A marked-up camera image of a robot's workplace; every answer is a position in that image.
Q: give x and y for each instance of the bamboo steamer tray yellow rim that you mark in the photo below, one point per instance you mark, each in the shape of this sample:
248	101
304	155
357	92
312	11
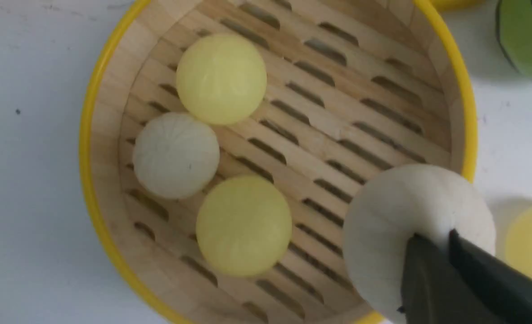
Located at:
354	87

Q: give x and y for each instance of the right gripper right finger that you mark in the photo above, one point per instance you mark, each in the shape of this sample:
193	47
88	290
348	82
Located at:
504	291

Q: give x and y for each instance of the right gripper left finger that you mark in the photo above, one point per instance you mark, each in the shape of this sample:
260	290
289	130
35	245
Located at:
434	292

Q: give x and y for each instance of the white bun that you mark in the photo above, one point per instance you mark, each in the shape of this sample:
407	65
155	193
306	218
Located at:
175	155
391	208

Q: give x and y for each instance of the yellow bun bottom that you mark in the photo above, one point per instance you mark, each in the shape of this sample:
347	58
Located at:
244	226

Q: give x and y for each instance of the green watermelon toy ball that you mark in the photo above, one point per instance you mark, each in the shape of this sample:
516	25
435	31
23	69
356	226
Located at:
513	28

